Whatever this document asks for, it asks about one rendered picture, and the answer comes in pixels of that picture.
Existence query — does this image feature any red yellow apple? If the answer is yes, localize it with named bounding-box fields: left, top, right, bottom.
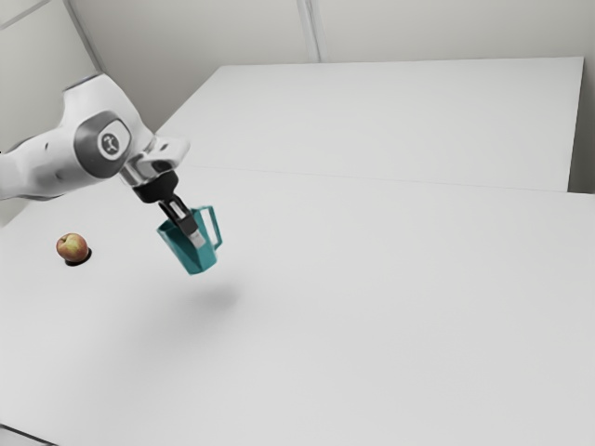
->
left=56, top=232, right=89, bottom=262

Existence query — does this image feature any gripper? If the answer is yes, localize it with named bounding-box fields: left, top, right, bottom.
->
left=131, top=170, right=206, bottom=250

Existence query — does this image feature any teal faceted mug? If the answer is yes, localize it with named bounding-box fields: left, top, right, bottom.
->
left=155, top=205, right=224, bottom=276

